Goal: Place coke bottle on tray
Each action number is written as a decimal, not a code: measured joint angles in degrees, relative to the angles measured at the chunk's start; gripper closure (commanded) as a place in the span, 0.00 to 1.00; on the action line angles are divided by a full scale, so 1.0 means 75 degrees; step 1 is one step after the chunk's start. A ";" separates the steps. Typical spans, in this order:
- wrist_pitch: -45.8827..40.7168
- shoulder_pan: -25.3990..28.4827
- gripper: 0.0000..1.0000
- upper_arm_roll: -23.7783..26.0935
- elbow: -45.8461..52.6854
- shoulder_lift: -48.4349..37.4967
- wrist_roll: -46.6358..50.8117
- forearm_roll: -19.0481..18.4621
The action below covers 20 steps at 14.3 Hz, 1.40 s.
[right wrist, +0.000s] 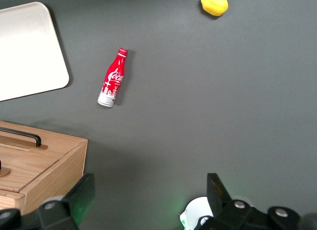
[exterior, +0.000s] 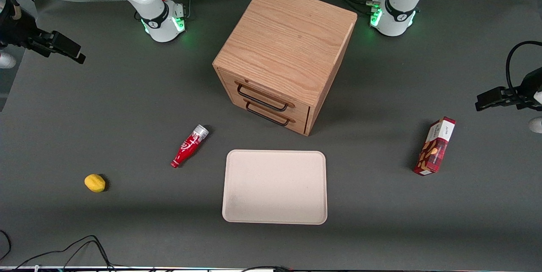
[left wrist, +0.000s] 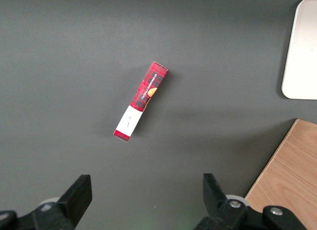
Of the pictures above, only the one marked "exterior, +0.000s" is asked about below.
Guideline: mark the beige plastic tray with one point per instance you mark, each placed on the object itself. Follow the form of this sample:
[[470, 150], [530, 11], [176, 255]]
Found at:
[[275, 187]]

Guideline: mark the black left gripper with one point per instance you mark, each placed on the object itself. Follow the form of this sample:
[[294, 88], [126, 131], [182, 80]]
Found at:
[[530, 87]]

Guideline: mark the red snack box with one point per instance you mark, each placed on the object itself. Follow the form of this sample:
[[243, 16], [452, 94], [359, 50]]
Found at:
[[436, 147]]

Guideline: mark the wooden drawer cabinet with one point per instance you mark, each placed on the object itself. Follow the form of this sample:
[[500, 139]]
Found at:
[[288, 39]]

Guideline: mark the yellow lemon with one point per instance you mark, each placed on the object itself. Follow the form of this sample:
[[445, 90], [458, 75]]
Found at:
[[95, 182]]

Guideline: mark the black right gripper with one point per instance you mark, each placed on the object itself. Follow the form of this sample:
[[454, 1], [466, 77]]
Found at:
[[15, 30]]

